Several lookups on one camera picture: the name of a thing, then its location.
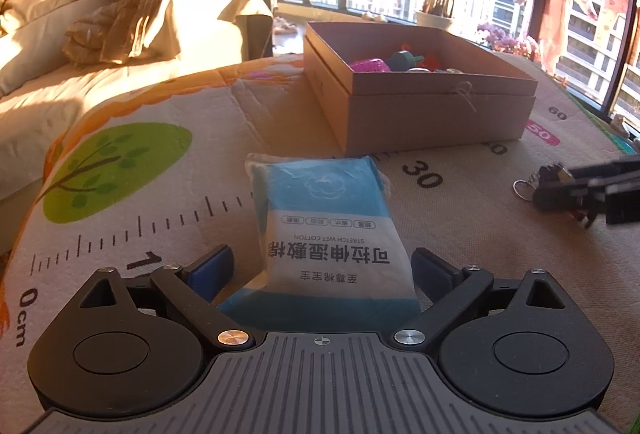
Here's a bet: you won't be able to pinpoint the pink plastic mesh basket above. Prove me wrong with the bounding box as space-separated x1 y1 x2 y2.
350 58 391 74

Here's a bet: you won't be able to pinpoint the white bed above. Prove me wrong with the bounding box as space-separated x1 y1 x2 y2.
0 0 274 215

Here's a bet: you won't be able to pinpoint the hanging laundry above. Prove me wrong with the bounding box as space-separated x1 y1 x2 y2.
514 0 632 76

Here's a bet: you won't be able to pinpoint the teal plastic toy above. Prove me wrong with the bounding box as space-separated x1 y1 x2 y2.
390 50 419 72

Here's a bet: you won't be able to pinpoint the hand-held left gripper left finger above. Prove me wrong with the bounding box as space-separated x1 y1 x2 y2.
80 245 253 350

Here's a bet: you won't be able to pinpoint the metal key ring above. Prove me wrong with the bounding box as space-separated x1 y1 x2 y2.
512 164 576 202

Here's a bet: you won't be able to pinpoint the white pillow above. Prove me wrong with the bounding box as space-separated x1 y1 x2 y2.
0 0 89 96

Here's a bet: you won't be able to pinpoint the pink flowers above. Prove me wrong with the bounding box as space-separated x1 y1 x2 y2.
475 23 542 63

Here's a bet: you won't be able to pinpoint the blue white cotton packet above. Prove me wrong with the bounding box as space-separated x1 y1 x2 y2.
217 153 421 333

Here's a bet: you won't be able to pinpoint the beige crumpled blanket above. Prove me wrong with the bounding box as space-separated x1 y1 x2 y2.
62 0 273 66

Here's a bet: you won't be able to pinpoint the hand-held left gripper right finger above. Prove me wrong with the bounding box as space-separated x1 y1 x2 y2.
392 248 563 349

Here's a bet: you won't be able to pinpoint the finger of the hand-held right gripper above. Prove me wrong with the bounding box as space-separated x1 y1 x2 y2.
532 179 608 214
570 157 640 183

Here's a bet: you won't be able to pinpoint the beige cardboard box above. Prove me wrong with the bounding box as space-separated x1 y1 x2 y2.
303 21 538 155

